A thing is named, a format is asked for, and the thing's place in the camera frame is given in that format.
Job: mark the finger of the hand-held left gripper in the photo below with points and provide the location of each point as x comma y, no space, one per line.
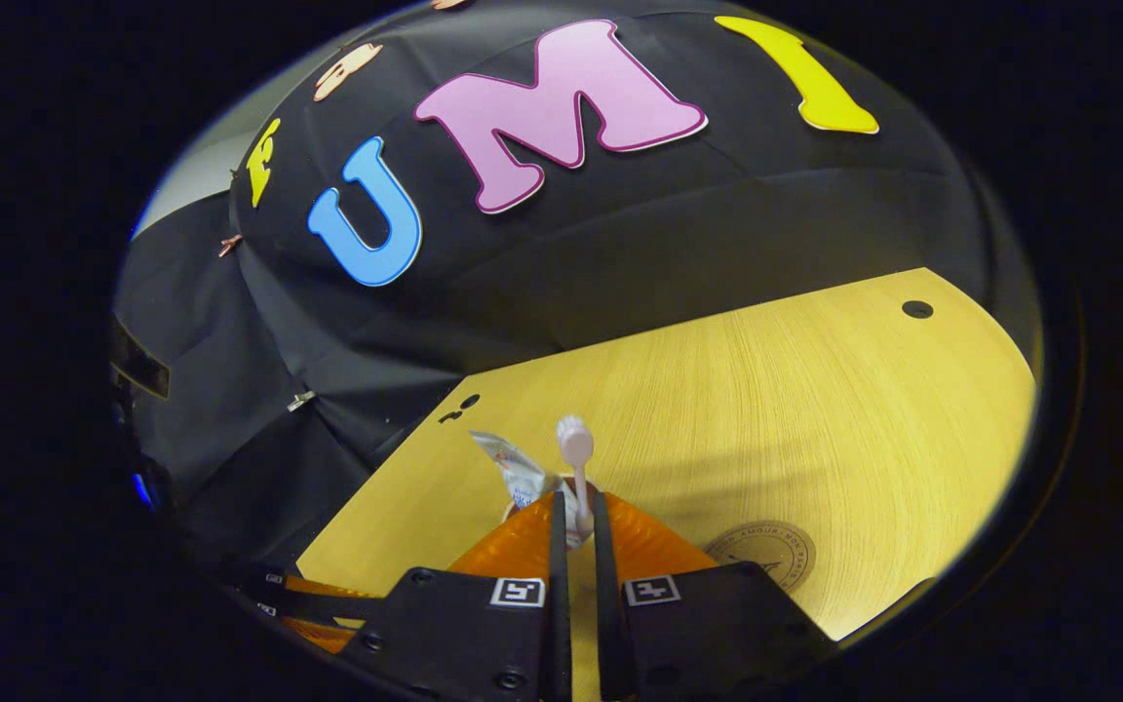
318,636
328,585

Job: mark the wooden desktop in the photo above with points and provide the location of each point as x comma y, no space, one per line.
766,390

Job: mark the copper cloth clip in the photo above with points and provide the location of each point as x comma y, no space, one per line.
228,245

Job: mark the black backdrop cloth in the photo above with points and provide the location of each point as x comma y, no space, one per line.
620,244

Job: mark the white cloth clip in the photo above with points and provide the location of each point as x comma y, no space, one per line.
300,400

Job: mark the pink toothbrush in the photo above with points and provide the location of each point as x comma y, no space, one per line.
575,444

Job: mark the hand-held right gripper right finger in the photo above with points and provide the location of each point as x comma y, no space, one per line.
610,604

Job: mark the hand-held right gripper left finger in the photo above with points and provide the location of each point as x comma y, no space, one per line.
561,604

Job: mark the white toothpaste tube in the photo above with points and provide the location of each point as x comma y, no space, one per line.
518,468

